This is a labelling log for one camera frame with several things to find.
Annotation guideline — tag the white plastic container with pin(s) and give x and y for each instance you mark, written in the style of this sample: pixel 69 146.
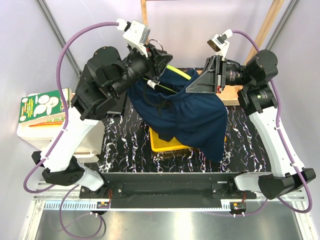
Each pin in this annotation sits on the white plastic container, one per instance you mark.
pixel 40 136

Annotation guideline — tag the right aluminium frame post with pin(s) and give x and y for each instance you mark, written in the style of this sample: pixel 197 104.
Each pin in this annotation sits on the right aluminium frame post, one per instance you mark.
pixel 285 17

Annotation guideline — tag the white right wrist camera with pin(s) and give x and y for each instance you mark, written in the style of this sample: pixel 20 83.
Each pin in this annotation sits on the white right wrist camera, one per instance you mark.
pixel 220 44

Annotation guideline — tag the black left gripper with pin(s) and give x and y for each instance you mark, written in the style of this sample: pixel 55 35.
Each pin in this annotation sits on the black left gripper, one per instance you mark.
pixel 157 60

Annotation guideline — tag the black foam board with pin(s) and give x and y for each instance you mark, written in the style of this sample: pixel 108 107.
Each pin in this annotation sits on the black foam board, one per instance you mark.
pixel 117 102

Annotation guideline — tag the yellow plastic tray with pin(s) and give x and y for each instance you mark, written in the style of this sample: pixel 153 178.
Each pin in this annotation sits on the yellow plastic tray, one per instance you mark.
pixel 158 145

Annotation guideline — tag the left aluminium frame post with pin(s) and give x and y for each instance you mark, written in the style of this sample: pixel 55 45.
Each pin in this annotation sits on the left aluminium frame post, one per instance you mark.
pixel 44 8

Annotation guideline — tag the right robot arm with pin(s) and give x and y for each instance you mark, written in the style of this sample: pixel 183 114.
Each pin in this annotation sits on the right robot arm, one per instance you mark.
pixel 257 99

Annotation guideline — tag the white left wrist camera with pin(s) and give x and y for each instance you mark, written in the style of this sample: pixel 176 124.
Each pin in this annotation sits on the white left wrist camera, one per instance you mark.
pixel 135 34

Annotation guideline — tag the aluminium frame post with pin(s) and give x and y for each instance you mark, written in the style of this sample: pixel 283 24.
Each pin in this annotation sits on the aluminium frame post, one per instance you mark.
pixel 44 8
pixel 285 17

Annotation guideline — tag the wooden clothes rack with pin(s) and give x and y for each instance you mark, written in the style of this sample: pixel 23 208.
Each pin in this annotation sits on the wooden clothes rack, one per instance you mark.
pixel 229 95

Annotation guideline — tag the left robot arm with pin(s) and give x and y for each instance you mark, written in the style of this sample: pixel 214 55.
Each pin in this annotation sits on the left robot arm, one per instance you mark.
pixel 104 78

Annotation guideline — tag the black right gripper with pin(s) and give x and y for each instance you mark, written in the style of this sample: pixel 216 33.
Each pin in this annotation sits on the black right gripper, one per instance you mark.
pixel 212 79

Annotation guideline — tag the green printed cardboard box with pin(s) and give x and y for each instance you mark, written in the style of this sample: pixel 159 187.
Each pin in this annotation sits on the green printed cardboard box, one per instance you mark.
pixel 44 109

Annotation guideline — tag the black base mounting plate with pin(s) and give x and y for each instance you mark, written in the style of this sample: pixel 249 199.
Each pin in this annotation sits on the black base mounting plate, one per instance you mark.
pixel 169 191

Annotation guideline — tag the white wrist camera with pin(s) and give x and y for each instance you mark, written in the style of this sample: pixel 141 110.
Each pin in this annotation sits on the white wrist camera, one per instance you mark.
pixel 220 44
pixel 135 34

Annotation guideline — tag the navy blue shorts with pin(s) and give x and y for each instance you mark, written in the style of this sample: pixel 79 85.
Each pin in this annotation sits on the navy blue shorts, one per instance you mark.
pixel 197 120

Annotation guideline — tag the neon yellow clothes hanger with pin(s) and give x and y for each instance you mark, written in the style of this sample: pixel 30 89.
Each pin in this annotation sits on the neon yellow clothes hanger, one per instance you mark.
pixel 170 84

